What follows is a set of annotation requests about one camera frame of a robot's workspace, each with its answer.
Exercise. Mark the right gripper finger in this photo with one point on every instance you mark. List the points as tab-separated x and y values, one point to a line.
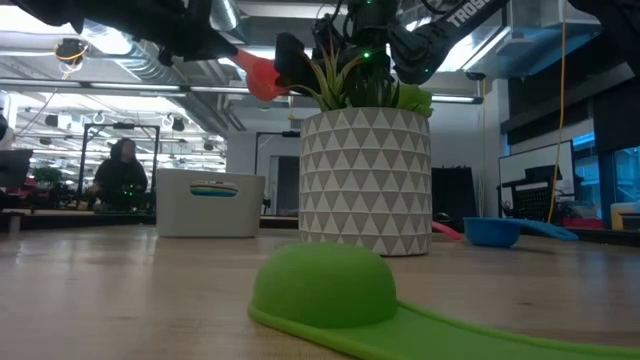
295	60

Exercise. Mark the orange measuring cup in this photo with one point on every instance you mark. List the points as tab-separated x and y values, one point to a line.
260	75

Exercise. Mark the red measuring cup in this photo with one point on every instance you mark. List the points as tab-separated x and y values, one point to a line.
447	231

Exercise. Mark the green measuring cup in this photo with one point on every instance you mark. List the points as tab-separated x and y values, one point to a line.
325	285

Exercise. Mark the blue measuring cup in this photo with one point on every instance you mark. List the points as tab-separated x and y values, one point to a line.
487	232

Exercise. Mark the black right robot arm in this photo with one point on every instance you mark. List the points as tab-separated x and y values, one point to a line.
460	20

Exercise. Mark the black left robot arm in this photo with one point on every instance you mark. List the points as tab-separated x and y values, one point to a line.
100	12

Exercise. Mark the grey plastic basket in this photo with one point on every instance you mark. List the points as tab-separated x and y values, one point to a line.
210	215

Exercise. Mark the ceiling light strip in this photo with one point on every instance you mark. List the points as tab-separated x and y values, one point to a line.
135	86

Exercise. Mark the succulent in triangle-patterned pot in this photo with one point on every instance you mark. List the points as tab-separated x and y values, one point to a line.
365	180

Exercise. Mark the person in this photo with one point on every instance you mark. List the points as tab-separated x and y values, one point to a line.
120	175

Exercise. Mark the black cabinet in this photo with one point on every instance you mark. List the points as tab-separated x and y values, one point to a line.
452	192

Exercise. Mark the green background plant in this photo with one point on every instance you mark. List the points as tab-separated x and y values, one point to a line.
47	175

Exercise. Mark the white board panel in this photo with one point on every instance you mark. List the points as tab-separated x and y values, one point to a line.
535	155

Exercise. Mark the dark monitor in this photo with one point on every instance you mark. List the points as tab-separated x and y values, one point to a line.
12	167

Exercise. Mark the red and black toolbox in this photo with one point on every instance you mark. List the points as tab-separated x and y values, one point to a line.
580	223

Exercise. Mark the yellow box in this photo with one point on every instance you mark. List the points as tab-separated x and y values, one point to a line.
622	212

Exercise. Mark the silver ceiling duct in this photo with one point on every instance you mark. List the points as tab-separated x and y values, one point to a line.
225	12

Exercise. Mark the black stand frame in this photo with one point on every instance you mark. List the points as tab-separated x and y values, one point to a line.
257	150
82	160

